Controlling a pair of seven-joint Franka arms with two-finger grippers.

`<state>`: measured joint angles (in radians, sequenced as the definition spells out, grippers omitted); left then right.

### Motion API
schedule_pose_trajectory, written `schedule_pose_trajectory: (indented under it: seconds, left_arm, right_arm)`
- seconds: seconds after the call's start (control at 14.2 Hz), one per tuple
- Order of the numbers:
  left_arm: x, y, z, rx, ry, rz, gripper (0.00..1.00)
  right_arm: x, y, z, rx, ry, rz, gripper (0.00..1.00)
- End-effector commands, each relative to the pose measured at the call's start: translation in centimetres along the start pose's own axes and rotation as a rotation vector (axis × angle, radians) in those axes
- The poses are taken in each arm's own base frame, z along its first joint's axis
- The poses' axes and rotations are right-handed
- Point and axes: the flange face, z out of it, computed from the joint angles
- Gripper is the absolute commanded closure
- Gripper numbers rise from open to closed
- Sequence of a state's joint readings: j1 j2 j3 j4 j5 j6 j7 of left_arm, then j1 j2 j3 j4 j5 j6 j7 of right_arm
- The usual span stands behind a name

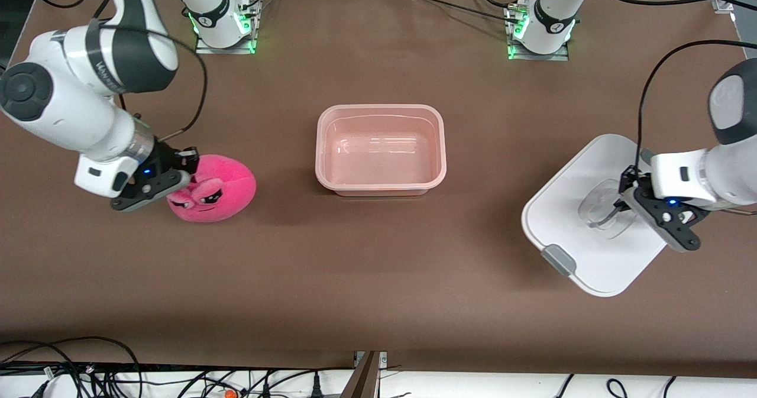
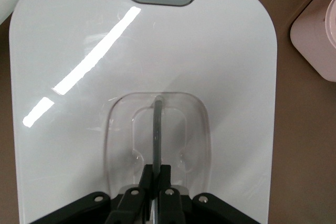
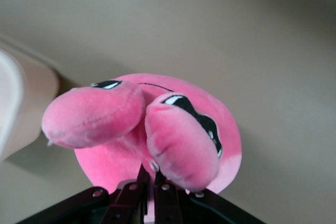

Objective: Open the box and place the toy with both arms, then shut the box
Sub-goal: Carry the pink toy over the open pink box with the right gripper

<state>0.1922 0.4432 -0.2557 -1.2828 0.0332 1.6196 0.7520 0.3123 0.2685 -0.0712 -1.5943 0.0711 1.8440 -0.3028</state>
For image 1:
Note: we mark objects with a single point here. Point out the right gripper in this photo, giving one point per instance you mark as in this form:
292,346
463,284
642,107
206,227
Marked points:
167,158

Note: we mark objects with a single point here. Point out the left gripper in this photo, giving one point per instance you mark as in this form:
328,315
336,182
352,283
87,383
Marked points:
628,183

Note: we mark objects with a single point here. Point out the pink plush toy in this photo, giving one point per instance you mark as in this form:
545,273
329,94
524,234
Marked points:
227,191

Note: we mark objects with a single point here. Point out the white box lid grey clips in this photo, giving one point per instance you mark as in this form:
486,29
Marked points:
562,226

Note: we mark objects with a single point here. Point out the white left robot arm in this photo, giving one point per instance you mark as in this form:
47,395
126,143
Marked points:
733,167

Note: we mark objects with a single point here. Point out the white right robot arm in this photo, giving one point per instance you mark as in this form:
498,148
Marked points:
71,108

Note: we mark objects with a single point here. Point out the pink plastic storage box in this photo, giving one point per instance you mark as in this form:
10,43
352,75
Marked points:
381,155

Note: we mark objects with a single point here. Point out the white lower shelf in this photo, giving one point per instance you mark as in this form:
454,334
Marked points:
473,386

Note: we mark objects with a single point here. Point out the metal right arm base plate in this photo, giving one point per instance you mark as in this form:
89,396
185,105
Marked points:
204,48

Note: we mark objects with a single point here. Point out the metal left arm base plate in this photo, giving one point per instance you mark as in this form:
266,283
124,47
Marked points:
562,56

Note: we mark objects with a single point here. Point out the aluminium frame corner bracket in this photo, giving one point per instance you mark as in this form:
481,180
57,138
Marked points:
722,6

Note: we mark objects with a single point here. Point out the aluminium profile post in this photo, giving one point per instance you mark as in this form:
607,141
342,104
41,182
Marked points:
364,380

